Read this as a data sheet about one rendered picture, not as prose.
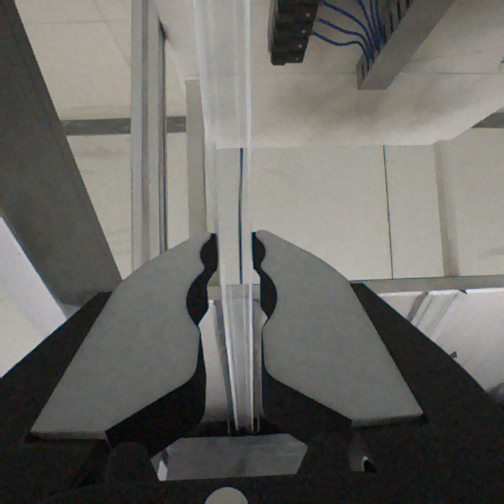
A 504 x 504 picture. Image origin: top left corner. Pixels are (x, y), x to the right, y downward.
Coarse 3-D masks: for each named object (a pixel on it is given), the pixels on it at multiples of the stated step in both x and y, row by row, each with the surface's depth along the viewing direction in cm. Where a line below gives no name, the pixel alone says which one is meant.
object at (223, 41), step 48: (192, 0) 7; (240, 0) 7; (240, 48) 8; (240, 96) 8; (240, 144) 9; (240, 192) 10; (240, 240) 12; (240, 288) 14; (240, 336) 16; (240, 384) 20; (240, 432) 25
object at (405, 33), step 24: (288, 0) 32; (312, 0) 33; (408, 0) 36; (432, 0) 34; (288, 24) 36; (312, 24) 36; (360, 24) 40; (384, 24) 42; (408, 24) 38; (432, 24) 38; (288, 48) 40; (384, 48) 42; (408, 48) 42; (360, 72) 51; (384, 72) 48
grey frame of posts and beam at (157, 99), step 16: (160, 32) 42; (160, 48) 42; (160, 64) 42; (160, 80) 42; (160, 96) 41; (160, 112) 41; (160, 128) 41; (160, 144) 41; (160, 160) 41; (160, 176) 40; (160, 192) 40; (160, 208) 40; (160, 224) 40; (160, 240) 40
